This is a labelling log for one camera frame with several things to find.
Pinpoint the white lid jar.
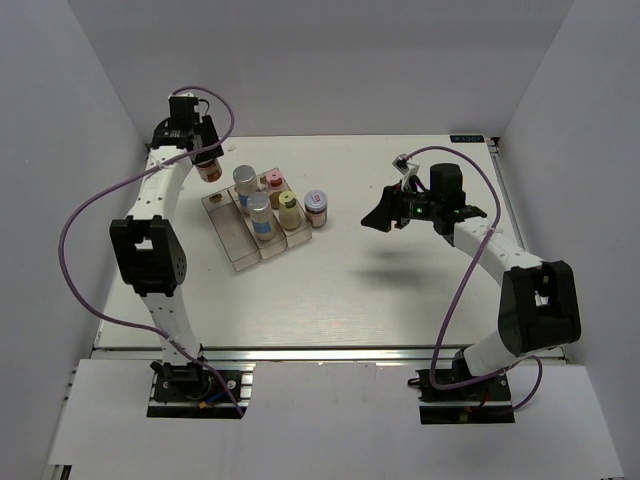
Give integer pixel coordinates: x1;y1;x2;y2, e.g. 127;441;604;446
195;158;222;183
304;190;328;228

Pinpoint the silver lid jar blue label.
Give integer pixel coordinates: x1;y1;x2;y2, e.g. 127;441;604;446
247;192;275;241

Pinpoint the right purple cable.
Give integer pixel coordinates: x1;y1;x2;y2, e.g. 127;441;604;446
407;145;544;414

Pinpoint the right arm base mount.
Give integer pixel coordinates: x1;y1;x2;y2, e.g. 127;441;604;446
407;369;515;425

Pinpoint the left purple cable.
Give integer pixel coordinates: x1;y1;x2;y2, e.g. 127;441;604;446
58;85;249;419

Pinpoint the blue sticker right corner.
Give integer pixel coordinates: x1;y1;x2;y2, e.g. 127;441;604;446
449;134;485;144

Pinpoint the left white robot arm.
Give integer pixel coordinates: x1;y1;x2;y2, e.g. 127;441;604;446
109;93;223;364

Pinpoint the purple cable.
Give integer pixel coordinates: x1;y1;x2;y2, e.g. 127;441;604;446
407;145;544;414
58;85;249;419

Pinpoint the yellow cap white bottle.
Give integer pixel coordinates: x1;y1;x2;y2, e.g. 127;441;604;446
278;190;302;231

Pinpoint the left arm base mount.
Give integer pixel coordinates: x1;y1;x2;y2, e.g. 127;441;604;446
146;361;252;420

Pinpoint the pink cap spice bottle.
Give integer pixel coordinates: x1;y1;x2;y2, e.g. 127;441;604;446
265;169;288;210

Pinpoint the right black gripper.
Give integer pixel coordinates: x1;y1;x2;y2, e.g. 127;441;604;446
361;178;441;232

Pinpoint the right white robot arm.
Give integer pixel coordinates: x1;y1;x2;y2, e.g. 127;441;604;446
361;158;582;399

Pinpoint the aluminium front rail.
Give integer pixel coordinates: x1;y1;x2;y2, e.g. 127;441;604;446
94;344;566;364

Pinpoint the left clear organizer tray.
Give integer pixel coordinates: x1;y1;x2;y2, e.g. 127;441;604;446
201;189;261;272

